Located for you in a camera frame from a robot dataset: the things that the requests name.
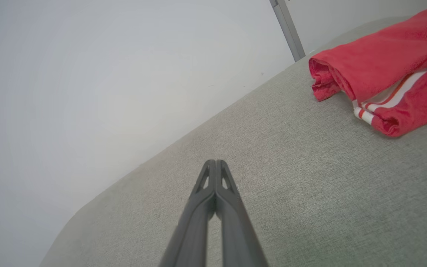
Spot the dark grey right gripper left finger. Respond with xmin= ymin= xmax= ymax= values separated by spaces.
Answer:
xmin=159 ymin=159 xmax=217 ymax=267

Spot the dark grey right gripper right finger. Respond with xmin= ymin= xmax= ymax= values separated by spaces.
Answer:
xmin=215 ymin=159 xmax=269 ymax=267

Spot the red jersey with black lettering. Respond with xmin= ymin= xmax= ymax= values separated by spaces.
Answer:
xmin=308 ymin=4 xmax=427 ymax=138

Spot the grey fabric sofa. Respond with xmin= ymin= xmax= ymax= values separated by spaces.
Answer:
xmin=39 ymin=15 xmax=427 ymax=267

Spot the grey metal post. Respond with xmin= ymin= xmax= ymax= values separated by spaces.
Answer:
xmin=269 ymin=0 xmax=306 ymax=62

